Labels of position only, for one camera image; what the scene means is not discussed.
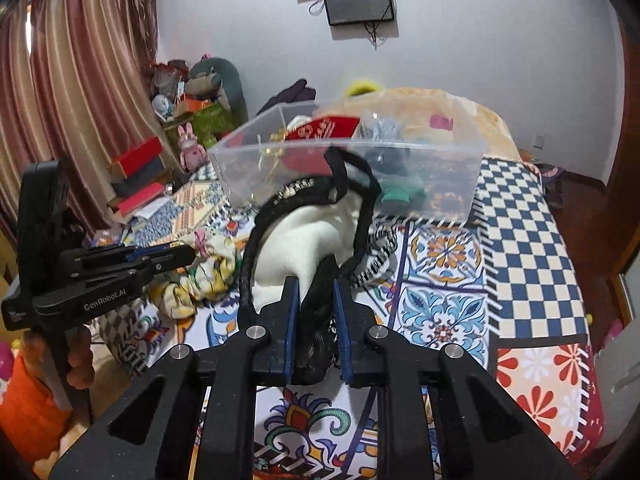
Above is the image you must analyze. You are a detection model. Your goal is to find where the person's left hand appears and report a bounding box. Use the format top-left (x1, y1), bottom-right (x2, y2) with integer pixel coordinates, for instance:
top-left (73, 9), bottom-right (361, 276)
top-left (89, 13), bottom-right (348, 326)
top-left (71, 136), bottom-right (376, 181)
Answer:
top-left (22, 329), bottom-right (97, 391)

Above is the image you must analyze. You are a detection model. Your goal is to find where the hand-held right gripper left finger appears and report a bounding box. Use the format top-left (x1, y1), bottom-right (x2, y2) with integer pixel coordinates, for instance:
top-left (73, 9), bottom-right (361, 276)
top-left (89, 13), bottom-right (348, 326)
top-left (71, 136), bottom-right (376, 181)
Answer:
top-left (47, 276), bottom-right (301, 480)

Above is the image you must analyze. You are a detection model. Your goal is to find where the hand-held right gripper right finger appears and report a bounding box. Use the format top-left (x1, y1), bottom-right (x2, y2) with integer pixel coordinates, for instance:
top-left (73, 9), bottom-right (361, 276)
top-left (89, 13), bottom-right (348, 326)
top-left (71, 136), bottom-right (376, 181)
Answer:
top-left (331, 277), bottom-right (581, 480)

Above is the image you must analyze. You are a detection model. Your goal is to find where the colourful patterned bedspread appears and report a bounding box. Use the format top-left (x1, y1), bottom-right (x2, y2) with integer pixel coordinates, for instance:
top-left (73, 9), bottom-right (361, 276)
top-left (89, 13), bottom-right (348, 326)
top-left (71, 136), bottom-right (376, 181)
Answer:
top-left (95, 154), bottom-right (607, 480)

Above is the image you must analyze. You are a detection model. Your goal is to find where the black white striped cloth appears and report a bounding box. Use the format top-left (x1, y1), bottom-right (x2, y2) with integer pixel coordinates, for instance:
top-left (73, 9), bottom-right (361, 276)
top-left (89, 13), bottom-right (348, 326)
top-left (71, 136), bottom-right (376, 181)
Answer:
top-left (350, 227), bottom-right (402, 292)

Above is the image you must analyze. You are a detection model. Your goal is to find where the beige patterned quilt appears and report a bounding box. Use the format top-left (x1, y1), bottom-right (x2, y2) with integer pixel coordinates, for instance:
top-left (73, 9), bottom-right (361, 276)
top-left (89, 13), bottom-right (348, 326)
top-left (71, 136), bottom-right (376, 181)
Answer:
top-left (320, 86), bottom-right (522, 162)

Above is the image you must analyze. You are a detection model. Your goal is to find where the white bag with black trim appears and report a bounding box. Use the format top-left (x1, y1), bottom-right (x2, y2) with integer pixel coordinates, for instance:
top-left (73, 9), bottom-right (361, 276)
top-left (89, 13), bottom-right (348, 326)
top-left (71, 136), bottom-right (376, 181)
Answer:
top-left (236, 147), bottom-right (385, 387)

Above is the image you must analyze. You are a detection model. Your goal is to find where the small wall screen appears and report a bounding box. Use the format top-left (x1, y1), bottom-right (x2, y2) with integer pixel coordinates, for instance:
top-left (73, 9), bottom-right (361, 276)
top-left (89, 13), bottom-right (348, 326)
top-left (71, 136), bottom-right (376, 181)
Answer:
top-left (321, 0), bottom-right (397, 27)

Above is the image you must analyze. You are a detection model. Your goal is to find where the person's left forearm orange sleeve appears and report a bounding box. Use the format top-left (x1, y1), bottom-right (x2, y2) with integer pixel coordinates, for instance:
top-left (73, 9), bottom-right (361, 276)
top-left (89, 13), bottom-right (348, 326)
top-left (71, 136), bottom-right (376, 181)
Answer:
top-left (0, 354), bottom-right (73, 465)

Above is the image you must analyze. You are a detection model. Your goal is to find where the green cloth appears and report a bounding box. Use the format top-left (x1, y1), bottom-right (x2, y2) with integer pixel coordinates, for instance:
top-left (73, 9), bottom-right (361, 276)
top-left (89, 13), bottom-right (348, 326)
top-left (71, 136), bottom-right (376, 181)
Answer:
top-left (379, 179), bottom-right (427, 204)

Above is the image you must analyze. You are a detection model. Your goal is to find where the red embroidered pouch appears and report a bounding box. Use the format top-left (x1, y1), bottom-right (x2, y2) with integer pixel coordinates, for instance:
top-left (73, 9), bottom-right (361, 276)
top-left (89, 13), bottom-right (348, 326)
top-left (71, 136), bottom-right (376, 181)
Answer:
top-left (281, 116), bottom-right (362, 145)

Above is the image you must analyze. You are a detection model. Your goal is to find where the black garment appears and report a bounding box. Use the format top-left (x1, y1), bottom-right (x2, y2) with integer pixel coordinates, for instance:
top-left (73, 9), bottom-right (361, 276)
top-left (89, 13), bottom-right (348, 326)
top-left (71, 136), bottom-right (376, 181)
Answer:
top-left (256, 78), bottom-right (318, 117)

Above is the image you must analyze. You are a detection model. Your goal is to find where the yellow plush toy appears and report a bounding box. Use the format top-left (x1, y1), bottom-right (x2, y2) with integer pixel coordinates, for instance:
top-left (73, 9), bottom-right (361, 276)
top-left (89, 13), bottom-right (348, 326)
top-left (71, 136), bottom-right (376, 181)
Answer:
top-left (344, 78), bottom-right (384, 97)

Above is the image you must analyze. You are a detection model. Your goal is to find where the red box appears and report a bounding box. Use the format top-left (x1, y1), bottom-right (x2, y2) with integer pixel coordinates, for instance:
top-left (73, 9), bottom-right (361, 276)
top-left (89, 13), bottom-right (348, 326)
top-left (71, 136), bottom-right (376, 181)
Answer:
top-left (111, 137), bottom-right (165, 167)

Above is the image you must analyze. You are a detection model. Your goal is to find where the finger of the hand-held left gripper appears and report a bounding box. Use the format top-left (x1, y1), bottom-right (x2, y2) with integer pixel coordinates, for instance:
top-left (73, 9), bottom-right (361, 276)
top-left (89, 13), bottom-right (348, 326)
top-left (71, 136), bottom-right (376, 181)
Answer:
top-left (59, 244), bottom-right (197, 283)
top-left (74, 243), bottom-right (176, 263)

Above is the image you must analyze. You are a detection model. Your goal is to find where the pink rabbit plush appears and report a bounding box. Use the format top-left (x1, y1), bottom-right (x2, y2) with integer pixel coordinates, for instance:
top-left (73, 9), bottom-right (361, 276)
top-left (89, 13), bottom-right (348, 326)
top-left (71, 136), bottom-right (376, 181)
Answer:
top-left (177, 122), bottom-right (207, 172)

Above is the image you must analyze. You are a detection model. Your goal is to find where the striped brown curtain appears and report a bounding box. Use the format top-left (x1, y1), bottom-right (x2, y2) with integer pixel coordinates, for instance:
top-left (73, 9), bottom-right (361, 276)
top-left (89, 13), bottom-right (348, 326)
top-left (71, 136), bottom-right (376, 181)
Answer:
top-left (0, 0), bottom-right (162, 281)

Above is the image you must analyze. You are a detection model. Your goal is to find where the black cable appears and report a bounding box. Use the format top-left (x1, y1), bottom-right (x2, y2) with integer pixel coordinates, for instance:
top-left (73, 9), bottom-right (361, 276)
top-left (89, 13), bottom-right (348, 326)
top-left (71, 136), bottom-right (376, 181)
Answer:
top-left (364, 19), bottom-right (397, 52)

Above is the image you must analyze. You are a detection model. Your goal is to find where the clear plastic storage box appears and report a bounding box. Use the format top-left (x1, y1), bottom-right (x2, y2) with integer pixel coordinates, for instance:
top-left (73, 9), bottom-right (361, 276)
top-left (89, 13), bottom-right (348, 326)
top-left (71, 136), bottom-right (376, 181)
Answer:
top-left (206, 100), bottom-right (489, 224)

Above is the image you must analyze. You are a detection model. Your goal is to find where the yellow floral crumpled cloth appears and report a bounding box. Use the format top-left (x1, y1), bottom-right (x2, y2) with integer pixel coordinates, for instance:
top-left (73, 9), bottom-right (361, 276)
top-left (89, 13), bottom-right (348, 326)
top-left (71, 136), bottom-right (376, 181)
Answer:
top-left (149, 229), bottom-right (242, 319)

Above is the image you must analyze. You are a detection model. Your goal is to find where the green gift bag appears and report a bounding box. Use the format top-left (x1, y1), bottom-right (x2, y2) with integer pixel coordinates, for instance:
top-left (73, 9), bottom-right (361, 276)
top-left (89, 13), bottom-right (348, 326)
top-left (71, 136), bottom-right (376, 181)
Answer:
top-left (192, 102), bottom-right (237, 150)

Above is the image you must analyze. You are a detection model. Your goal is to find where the clear plastic bag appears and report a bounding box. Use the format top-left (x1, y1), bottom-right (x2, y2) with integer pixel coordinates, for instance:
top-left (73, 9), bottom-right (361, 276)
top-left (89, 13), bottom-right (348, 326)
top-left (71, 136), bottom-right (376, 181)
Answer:
top-left (356, 107), bottom-right (402, 142)

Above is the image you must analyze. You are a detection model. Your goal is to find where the red book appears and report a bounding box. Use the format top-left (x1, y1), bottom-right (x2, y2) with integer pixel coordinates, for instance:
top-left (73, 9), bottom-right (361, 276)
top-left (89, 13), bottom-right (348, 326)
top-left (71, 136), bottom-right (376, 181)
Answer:
top-left (116, 181), bottom-right (170, 215)

